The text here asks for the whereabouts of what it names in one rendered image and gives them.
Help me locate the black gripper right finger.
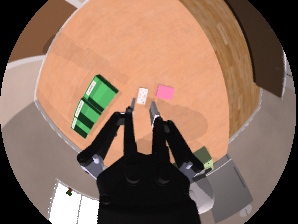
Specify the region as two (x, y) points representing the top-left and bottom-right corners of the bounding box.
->
(149, 101), (204, 184)

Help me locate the green three-compartment bin rack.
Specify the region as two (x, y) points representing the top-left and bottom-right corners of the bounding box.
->
(71, 74), (119, 139)

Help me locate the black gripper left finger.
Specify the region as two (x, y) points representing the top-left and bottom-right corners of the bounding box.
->
(77, 97), (142, 184)

